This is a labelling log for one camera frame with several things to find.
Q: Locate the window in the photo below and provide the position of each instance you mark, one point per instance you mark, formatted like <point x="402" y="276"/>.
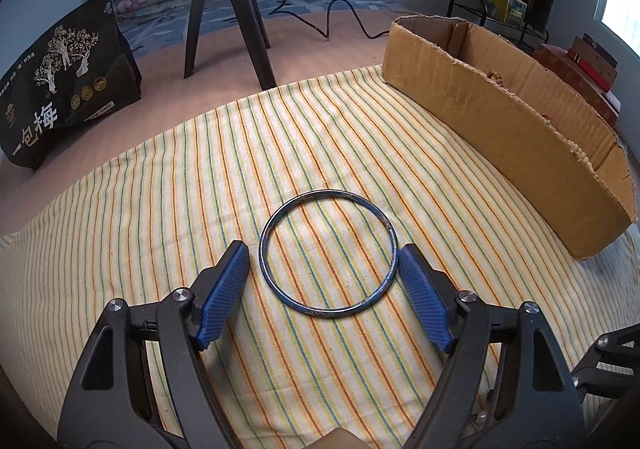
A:
<point x="620" y="4"/>

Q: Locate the dark flat box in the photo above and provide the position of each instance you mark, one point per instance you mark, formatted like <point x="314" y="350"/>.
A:
<point x="597" y="46"/>

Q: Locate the blue bangle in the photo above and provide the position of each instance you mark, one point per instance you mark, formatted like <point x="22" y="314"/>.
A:
<point x="265" y="254"/>

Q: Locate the yellow box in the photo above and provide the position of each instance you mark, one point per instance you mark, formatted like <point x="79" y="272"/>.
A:
<point x="512" y="6"/>

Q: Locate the tan cardboard box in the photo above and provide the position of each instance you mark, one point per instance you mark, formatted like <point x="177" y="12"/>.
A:
<point x="587" y="61"/>

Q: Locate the beige bed sheet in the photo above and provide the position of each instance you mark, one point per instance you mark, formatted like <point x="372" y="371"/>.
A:
<point x="165" y="94"/>

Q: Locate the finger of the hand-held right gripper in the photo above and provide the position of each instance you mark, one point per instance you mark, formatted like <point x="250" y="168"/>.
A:
<point x="605" y="364"/>

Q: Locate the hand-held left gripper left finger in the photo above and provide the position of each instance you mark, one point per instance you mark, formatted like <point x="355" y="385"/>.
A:
<point x="222" y="294"/>

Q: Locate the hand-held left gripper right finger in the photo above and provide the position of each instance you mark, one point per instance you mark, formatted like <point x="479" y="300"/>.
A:
<point x="425" y="299"/>

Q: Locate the black printed snack bag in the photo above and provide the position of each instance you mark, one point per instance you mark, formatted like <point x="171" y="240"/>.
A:
<point x="70" y="79"/>

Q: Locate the yellow striped cloth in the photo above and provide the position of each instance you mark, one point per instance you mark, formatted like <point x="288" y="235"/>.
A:
<point x="175" y="204"/>

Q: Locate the red flat box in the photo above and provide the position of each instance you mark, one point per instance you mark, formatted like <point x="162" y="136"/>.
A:
<point x="607" y="81"/>

